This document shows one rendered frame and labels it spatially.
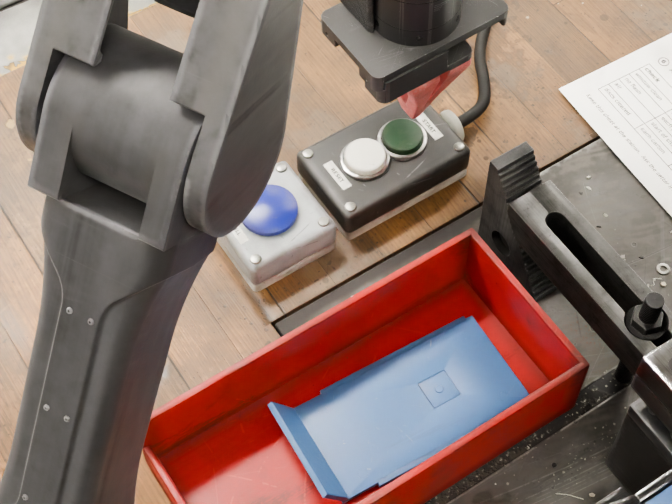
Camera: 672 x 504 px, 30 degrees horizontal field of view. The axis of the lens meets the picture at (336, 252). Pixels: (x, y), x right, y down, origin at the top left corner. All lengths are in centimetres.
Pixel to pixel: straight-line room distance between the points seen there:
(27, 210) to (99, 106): 43
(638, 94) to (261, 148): 51
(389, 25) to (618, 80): 27
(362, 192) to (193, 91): 40
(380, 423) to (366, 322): 7
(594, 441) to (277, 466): 20
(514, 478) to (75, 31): 43
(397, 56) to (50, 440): 33
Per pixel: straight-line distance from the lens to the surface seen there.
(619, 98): 97
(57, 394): 56
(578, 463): 81
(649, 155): 94
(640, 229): 91
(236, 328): 85
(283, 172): 88
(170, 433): 78
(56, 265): 53
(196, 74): 48
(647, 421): 74
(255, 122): 49
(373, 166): 87
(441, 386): 81
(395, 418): 80
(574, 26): 102
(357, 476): 79
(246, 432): 81
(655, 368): 70
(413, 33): 77
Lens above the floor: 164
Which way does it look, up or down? 58 degrees down
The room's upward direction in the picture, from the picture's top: 1 degrees counter-clockwise
